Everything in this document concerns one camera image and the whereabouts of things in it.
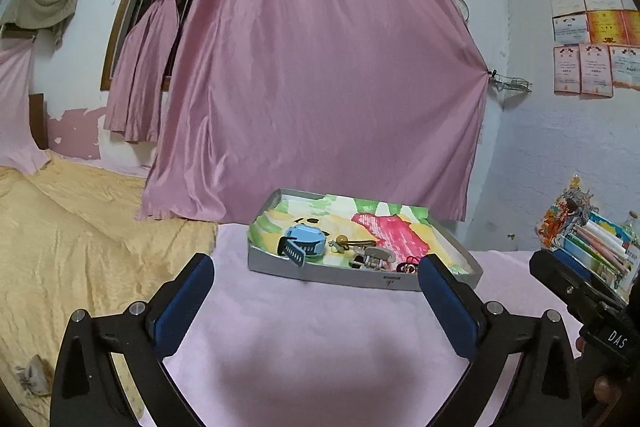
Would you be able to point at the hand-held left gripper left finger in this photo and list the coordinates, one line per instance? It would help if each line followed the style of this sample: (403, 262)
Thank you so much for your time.
(182, 302)

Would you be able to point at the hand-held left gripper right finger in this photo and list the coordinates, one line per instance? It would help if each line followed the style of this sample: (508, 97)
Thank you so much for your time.
(447, 302)

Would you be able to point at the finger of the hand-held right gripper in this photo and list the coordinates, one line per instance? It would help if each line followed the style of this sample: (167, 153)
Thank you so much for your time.
(560, 277)

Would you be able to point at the grey tray box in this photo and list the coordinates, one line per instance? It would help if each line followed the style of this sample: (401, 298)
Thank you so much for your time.
(350, 277)

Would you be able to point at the blue wrist watch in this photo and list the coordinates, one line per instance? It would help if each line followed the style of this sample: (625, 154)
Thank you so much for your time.
(305, 237)

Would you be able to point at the person's right hand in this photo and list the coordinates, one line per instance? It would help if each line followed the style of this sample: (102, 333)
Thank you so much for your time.
(603, 389)

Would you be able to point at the row of books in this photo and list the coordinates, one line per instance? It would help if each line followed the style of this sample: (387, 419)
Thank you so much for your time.
(600, 247)

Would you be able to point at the clear bottle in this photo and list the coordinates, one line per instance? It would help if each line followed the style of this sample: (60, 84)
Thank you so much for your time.
(632, 227)

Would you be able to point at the colourful painted paper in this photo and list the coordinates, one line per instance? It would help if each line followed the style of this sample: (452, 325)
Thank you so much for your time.
(395, 229)

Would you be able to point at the yellow blanket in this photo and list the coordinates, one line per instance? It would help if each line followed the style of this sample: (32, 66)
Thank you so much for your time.
(90, 247)

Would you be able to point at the gold bead hairpin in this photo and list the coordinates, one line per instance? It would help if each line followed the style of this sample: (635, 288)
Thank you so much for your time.
(342, 241)

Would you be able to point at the pink table cloth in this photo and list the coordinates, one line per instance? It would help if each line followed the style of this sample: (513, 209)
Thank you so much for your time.
(310, 347)

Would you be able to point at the grey crumpled cloth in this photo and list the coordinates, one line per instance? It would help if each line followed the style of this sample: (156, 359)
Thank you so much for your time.
(35, 374)

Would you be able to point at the wooden headboard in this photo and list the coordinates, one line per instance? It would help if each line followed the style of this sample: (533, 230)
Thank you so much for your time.
(38, 122)

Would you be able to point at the tied pink window curtain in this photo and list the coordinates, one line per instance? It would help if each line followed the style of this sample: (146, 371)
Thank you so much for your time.
(145, 57)

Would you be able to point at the hanging pink sheet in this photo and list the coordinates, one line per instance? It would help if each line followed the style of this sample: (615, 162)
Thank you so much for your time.
(17, 107)

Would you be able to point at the large pink curtain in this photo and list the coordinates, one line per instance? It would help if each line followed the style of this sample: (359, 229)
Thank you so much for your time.
(325, 72)

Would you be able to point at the olive green cloth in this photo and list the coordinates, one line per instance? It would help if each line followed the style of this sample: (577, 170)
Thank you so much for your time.
(40, 2)

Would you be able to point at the group of wall certificates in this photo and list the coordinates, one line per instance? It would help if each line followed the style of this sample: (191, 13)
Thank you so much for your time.
(595, 42)

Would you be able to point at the white round wall fixture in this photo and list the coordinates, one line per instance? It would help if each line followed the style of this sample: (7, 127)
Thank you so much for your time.
(460, 6)

